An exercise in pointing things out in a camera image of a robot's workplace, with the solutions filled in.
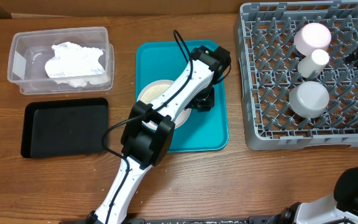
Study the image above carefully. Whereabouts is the large white plate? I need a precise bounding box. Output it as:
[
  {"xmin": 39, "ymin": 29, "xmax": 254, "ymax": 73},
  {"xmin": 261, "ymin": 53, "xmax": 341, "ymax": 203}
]
[{"xmin": 137, "ymin": 80, "xmax": 191, "ymax": 129}]

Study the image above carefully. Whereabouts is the grey-blue bowl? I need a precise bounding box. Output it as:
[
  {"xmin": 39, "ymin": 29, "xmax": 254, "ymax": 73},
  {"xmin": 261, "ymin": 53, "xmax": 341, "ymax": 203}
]
[{"xmin": 288, "ymin": 81, "xmax": 329, "ymax": 118}]

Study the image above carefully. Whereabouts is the white cup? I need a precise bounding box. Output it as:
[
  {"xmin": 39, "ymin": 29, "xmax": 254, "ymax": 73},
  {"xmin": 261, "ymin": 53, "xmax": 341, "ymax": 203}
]
[{"xmin": 297, "ymin": 49, "xmax": 329, "ymax": 79}]

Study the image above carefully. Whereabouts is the pink bowl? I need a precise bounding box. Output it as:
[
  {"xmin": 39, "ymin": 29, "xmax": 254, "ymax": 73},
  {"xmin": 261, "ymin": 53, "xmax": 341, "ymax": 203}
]
[{"xmin": 294, "ymin": 22, "xmax": 332, "ymax": 56}]

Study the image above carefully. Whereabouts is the white napkin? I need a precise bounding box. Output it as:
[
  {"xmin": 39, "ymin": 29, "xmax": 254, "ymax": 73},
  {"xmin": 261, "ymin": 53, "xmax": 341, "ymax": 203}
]
[{"xmin": 45, "ymin": 42, "xmax": 109, "ymax": 88}]

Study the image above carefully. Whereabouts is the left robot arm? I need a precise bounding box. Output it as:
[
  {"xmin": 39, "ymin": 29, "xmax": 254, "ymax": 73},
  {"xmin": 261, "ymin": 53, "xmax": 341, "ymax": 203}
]
[{"xmin": 86, "ymin": 45, "xmax": 231, "ymax": 224}]

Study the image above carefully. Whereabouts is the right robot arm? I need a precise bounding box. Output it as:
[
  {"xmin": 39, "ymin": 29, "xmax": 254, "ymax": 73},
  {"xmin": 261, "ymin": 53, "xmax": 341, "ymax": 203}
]
[{"xmin": 266, "ymin": 48, "xmax": 358, "ymax": 224}]

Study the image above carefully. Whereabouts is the teal serving tray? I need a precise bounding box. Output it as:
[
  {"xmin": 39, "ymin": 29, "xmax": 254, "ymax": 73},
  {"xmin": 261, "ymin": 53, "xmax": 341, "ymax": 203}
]
[{"xmin": 135, "ymin": 41, "xmax": 229, "ymax": 153}]

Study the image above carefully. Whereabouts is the black plastic tray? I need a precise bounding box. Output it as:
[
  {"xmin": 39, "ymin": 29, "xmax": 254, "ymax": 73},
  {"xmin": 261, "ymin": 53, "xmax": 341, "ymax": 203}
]
[{"xmin": 21, "ymin": 98, "xmax": 109, "ymax": 159}]

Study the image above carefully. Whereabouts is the clear plastic bin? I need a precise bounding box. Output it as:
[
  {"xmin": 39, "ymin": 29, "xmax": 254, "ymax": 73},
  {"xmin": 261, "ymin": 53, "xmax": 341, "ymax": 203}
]
[{"xmin": 7, "ymin": 27, "xmax": 114, "ymax": 95}]

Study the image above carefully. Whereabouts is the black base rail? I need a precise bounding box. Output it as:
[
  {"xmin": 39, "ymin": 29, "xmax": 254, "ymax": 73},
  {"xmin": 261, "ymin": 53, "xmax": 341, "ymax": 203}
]
[{"xmin": 122, "ymin": 215, "xmax": 284, "ymax": 224}]

